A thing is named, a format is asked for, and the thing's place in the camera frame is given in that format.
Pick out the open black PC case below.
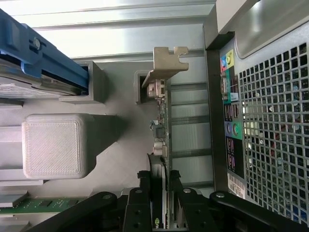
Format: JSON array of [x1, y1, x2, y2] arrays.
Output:
[[202, 0, 309, 232]]

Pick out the grey case handle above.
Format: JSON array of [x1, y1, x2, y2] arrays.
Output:
[[216, 0, 309, 60]]

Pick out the grey printed part rack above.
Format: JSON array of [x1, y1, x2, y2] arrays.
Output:
[[0, 60, 173, 232]]

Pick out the silver hard disk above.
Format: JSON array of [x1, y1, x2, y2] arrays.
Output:
[[0, 54, 83, 100]]

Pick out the green RAM stick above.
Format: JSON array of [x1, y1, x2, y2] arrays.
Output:
[[14, 197, 87, 213]]

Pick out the blue disk caddy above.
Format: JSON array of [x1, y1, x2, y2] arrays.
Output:
[[0, 7, 89, 95]]

